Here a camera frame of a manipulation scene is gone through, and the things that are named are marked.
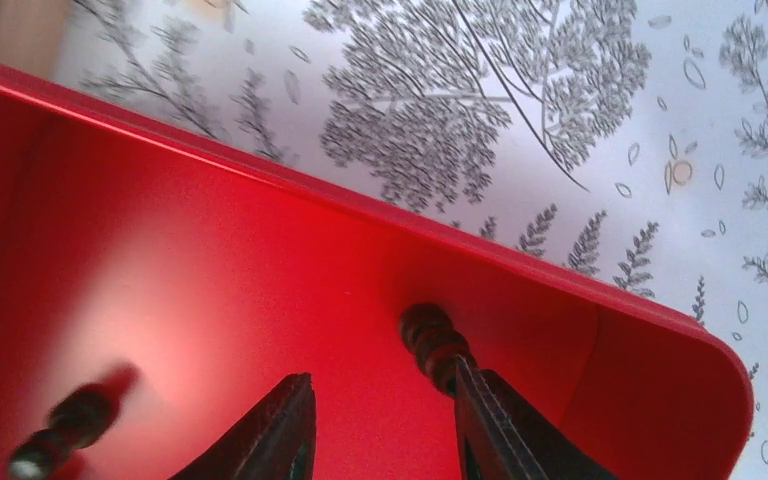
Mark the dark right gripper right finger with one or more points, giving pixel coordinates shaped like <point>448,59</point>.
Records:
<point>501,435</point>

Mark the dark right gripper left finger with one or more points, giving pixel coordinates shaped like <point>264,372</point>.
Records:
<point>275,439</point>

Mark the dark chess piece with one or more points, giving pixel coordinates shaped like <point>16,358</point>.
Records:
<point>428,333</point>

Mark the red plastic tray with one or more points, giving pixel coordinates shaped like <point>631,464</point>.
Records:
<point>196,277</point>

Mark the wooden chess board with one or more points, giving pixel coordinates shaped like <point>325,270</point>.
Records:
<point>31,33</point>

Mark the dark pawn in tray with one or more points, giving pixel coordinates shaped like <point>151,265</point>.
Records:
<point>78,421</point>

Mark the floral patterned table mat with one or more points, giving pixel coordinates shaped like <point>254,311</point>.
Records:
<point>626,140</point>

